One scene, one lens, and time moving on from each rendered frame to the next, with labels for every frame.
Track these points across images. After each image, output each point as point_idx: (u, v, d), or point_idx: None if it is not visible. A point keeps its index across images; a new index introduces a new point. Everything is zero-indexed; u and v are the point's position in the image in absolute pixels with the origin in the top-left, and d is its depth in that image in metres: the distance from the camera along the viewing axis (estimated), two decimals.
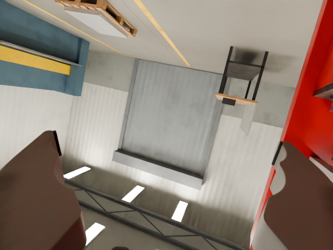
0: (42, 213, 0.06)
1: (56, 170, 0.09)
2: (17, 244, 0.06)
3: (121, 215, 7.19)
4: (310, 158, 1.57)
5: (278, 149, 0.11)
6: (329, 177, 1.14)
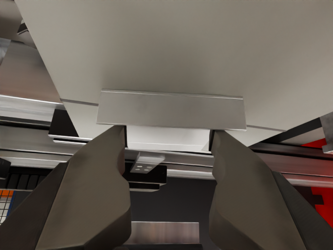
0: (99, 196, 0.07)
1: (119, 160, 0.10)
2: (75, 218, 0.06)
3: None
4: None
5: (212, 136, 0.12)
6: None
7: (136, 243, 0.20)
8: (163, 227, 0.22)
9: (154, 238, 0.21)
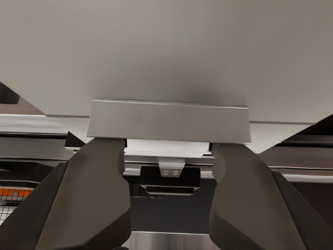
0: (99, 196, 0.07)
1: (118, 160, 0.10)
2: (75, 218, 0.06)
3: None
4: None
5: None
6: None
7: None
8: (181, 239, 0.20)
9: None
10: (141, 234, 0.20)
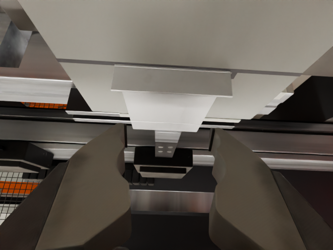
0: (99, 196, 0.07)
1: (119, 160, 0.10)
2: (75, 218, 0.06)
3: None
4: None
5: (212, 136, 0.12)
6: None
7: (150, 210, 0.20)
8: (178, 196, 0.21)
9: (169, 206, 0.21)
10: (139, 192, 0.21)
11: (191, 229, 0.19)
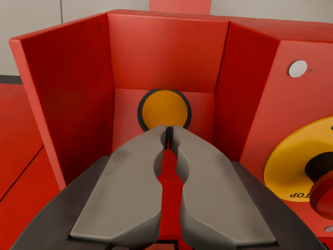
0: (133, 194, 0.07)
1: (156, 162, 0.10)
2: (108, 211, 0.07)
3: None
4: None
5: (171, 134, 0.12)
6: None
7: None
8: None
9: None
10: None
11: None
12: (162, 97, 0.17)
